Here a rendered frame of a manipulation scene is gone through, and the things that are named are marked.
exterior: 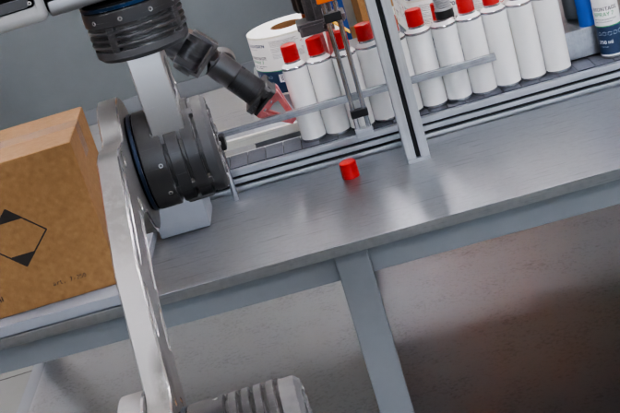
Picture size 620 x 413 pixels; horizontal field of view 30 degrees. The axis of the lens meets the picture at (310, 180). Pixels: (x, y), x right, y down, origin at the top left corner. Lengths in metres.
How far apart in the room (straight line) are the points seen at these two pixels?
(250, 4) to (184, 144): 5.13
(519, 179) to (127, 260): 0.89
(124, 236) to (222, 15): 5.35
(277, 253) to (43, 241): 0.40
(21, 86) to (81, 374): 3.72
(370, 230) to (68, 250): 0.52
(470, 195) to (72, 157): 0.68
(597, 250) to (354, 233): 1.25
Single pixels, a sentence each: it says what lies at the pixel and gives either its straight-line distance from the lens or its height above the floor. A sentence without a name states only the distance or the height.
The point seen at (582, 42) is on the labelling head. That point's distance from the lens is 2.45.
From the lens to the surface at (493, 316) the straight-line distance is 2.92.
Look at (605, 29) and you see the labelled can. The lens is 2.41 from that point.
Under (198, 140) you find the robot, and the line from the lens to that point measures 1.60.
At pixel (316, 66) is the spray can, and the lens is 2.32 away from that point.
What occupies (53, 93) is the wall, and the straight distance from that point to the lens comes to 6.82.
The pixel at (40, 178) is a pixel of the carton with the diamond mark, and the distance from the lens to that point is 2.00.
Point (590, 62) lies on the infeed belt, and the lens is 2.43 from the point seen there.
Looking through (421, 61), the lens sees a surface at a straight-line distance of 2.34.
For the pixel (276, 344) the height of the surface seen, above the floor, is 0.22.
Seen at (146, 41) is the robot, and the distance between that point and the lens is 1.57.
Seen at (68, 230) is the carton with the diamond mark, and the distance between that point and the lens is 2.03.
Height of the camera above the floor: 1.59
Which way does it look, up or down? 19 degrees down
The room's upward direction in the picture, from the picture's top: 17 degrees counter-clockwise
